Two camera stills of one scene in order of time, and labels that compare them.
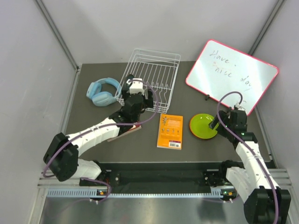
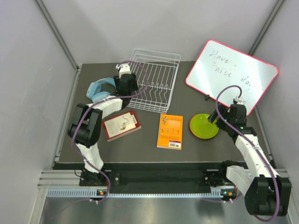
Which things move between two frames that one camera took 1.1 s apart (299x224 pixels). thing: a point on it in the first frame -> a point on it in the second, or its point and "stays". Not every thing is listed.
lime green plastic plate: (199, 127) stays
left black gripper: (147, 103) -> (134, 85)
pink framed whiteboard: (221, 69) stays
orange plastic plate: (190, 129) stays
